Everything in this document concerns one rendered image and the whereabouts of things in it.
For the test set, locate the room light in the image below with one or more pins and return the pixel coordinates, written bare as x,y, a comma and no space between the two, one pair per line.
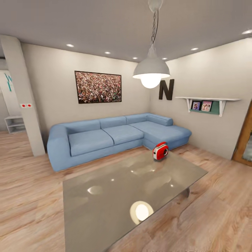
152,64

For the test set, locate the picture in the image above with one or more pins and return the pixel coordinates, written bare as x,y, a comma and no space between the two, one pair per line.
196,105
206,105
97,87

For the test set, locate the radio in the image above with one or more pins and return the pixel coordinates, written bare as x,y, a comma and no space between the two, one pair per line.
160,151

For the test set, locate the shelf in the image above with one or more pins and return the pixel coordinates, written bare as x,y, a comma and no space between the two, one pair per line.
217,105

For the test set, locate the decorative sign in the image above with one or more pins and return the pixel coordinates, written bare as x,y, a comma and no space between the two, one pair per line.
163,87

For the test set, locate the coffee table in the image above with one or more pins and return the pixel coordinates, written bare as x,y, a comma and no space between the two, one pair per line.
102,206

